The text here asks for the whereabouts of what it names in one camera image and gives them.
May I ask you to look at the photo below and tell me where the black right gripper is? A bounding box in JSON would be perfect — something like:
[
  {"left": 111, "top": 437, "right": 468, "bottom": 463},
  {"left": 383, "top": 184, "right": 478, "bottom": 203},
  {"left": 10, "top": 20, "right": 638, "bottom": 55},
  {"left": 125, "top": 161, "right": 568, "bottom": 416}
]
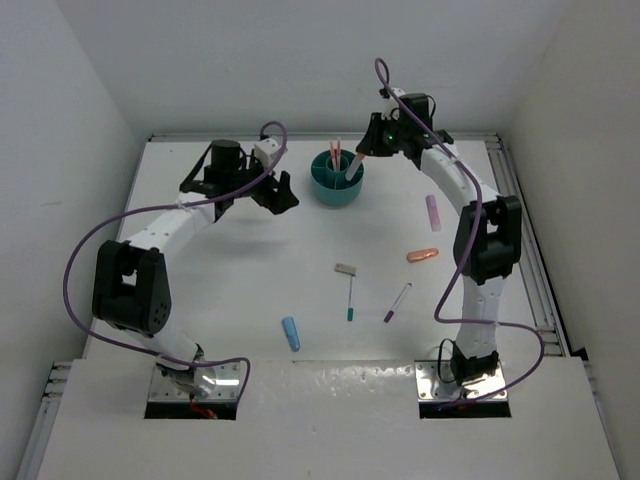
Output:
[{"left": 358, "top": 112, "right": 409, "bottom": 157}]

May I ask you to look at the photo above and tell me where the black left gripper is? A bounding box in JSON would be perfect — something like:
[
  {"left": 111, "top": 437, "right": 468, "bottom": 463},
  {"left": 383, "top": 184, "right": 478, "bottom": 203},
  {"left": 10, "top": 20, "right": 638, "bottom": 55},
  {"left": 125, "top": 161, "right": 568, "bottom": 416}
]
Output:
[{"left": 227, "top": 152, "right": 297, "bottom": 213}]

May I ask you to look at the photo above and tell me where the orange capped grey marker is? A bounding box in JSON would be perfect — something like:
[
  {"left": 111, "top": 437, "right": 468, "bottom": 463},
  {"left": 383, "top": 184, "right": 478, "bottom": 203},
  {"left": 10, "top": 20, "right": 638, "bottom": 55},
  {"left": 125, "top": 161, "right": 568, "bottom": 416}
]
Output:
[{"left": 345, "top": 153, "right": 365, "bottom": 182}]

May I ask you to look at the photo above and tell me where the pink pen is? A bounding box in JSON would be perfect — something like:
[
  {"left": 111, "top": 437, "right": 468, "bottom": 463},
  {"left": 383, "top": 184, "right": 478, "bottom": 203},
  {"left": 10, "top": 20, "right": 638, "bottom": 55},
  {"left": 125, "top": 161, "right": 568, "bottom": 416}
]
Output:
[
  {"left": 333, "top": 138, "right": 341, "bottom": 171},
  {"left": 329, "top": 141, "right": 339, "bottom": 171}
]

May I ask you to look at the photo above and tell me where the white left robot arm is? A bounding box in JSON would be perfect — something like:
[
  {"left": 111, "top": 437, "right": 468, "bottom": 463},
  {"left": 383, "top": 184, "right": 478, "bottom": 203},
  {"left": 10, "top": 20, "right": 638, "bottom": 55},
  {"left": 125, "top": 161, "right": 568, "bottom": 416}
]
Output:
[{"left": 92, "top": 135, "right": 299, "bottom": 371}]

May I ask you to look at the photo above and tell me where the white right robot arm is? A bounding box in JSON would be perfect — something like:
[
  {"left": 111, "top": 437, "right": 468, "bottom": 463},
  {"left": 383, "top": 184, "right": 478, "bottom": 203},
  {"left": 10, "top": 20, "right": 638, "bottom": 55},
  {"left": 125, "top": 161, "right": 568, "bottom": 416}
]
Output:
[{"left": 356, "top": 89, "right": 522, "bottom": 385}]

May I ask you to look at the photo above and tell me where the teal round pen holder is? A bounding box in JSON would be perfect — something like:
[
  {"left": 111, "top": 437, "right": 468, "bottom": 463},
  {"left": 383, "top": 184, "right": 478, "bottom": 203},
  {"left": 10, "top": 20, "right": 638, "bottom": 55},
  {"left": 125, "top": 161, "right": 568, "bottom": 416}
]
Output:
[{"left": 310, "top": 150, "right": 365, "bottom": 207}]

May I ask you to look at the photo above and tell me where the pink highlighter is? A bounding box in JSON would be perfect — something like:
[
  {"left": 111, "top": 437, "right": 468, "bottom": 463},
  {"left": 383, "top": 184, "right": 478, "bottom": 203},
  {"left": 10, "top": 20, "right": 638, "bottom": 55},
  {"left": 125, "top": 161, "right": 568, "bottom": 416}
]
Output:
[{"left": 425, "top": 194, "right": 441, "bottom": 232}]

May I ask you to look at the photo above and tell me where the small grey eraser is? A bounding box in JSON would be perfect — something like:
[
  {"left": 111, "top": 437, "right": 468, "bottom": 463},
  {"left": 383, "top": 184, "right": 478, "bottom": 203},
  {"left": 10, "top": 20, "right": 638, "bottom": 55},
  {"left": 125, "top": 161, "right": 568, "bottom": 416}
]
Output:
[{"left": 334, "top": 263, "right": 356, "bottom": 276}]

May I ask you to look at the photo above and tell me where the orange highlighter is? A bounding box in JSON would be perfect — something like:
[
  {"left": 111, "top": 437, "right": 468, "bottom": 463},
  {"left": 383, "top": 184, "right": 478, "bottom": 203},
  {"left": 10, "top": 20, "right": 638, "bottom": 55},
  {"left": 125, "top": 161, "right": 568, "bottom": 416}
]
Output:
[{"left": 406, "top": 248, "right": 439, "bottom": 263}]

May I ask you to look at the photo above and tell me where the blue highlighter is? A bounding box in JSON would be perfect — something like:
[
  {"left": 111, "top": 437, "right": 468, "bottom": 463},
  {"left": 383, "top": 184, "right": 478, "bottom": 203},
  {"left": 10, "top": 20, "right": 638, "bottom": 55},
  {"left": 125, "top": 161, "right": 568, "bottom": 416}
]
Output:
[{"left": 281, "top": 316, "right": 301, "bottom": 352}]

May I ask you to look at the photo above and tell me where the teal capped white pen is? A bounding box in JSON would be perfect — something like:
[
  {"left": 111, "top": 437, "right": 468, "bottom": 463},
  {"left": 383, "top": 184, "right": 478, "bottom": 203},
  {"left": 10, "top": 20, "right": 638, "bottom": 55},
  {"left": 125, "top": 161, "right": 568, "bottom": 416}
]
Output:
[{"left": 347, "top": 275, "right": 356, "bottom": 322}]

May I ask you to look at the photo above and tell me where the purple capped white pen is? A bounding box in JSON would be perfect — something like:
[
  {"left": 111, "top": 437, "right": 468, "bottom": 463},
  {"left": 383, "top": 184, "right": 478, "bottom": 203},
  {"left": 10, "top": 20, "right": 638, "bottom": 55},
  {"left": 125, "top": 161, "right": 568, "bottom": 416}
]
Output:
[{"left": 383, "top": 282, "right": 412, "bottom": 324}]

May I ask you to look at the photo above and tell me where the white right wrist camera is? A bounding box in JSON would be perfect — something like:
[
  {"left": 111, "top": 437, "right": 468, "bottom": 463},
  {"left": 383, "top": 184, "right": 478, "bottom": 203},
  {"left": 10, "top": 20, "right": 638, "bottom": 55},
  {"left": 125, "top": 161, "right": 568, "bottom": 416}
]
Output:
[{"left": 379, "top": 88, "right": 400, "bottom": 120}]

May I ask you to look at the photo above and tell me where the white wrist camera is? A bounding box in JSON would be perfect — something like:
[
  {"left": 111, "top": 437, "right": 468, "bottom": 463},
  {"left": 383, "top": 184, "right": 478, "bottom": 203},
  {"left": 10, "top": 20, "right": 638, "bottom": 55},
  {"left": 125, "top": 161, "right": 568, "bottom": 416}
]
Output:
[
  {"left": 252, "top": 138, "right": 280, "bottom": 169},
  {"left": 379, "top": 88, "right": 400, "bottom": 120}
]

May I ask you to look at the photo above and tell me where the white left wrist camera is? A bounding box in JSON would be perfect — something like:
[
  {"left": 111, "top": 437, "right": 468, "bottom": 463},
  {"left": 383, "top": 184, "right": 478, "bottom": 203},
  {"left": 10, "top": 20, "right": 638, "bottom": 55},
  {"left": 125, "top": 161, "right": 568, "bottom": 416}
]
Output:
[{"left": 252, "top": 138, "right": 280, "bottom": 169}]

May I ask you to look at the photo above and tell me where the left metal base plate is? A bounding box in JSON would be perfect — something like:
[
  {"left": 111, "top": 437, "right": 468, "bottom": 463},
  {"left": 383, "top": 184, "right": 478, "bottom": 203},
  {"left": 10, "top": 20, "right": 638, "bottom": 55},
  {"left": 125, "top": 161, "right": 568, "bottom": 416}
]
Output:
[{"left": 148, "top": 362, "right": 241, "bottom": 403}]

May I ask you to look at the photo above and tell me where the metal base plate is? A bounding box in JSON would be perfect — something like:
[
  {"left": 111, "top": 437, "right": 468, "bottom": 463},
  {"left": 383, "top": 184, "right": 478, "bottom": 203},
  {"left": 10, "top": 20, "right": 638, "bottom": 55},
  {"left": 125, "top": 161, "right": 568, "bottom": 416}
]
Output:
[
  {"left": 148, "top": 362, "right": 241, "bottom": 403},
  {"left": 414, "top": 360, "right": 508, "bottom": 403}
]

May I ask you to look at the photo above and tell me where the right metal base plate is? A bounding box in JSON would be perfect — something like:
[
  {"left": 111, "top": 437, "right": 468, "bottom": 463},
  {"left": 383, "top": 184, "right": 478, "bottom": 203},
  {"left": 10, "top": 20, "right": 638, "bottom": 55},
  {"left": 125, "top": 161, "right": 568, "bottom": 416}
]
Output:
[{"left": 414, "top": 360, "right": 508, "bottom": 403}]

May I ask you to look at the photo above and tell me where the aluminium frame rail right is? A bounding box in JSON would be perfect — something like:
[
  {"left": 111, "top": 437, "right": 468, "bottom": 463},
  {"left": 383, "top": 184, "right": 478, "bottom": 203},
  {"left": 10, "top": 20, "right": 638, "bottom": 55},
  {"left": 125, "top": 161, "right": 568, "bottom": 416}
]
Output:
[{"left": 485, "top": 135, "right": 589, "bottom": 366}]

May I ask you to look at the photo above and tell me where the aluminium frame rail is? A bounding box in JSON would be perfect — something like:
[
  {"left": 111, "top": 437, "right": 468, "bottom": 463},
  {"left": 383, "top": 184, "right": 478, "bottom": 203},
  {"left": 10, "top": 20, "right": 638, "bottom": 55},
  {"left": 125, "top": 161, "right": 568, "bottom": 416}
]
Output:
[
  {"left": 485, "top": 135, "right": 589, "bottom": 366},
  {"left": 16, "top": 361, "right": 72, "bottom": 480}
]

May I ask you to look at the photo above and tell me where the aluminium frame rail left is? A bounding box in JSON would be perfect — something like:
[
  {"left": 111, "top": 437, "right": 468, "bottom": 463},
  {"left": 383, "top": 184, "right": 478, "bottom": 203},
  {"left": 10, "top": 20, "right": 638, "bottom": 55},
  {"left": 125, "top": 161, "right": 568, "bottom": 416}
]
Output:
[{"left": 16, "top": 361, "right": 72, "bottom": 480}]

